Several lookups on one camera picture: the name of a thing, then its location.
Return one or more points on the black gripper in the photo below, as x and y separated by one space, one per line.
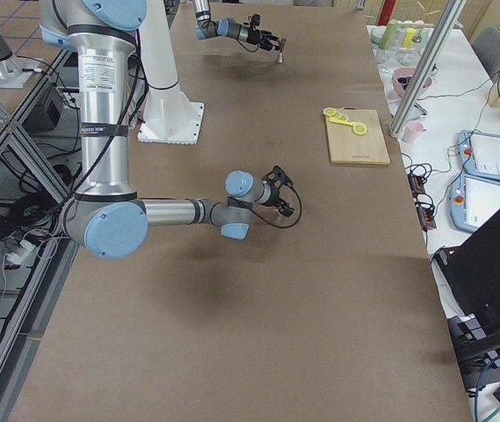
258 38
272 196

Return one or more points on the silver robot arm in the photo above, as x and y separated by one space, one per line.
245 33
126 65

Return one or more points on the pink plastic cup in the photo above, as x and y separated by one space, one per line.
412 130

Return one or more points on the wooden cutting board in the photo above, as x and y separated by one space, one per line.
347 148

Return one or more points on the yellow plastic spoon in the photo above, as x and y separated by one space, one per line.
348 123

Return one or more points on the clear wine glass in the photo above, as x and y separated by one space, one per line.
386 59

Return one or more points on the green tumbler bottle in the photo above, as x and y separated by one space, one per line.
389 34

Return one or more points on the pink bowl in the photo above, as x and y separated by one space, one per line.
402 80

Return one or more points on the yellow capped bottle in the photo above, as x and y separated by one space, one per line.
408 39

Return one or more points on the near blue teach pendant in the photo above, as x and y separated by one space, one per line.
472 201

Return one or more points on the blue teach pendant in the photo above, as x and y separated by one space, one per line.
480 153
472 201

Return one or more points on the far blue teach pendant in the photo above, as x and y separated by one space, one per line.
480 153

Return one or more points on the grey office chair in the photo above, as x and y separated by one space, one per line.
487 49

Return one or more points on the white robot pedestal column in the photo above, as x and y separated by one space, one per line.
168 116

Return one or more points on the aluminium frame post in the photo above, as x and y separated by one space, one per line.
435 43

